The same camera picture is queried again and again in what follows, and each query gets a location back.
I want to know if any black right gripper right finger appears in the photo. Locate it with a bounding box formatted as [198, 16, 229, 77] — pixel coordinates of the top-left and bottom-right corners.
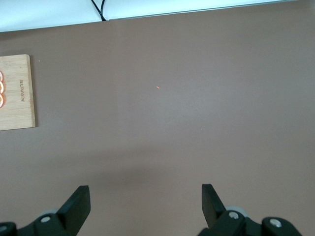
[200, 183, 302, 236]

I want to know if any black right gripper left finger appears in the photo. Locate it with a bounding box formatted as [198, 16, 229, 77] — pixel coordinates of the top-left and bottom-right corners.
[0, 185, 91, 236]

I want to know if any brown table cover mat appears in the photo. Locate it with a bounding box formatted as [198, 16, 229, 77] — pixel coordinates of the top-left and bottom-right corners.
[0, 1, 315, 236]

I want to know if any bamboo cutting board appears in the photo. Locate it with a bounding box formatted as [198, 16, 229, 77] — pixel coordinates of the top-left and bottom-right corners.
[0, 54, 39, 132]

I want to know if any black hanging cable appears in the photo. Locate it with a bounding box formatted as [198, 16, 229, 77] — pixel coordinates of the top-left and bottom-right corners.
[90, 0, 107, 22]

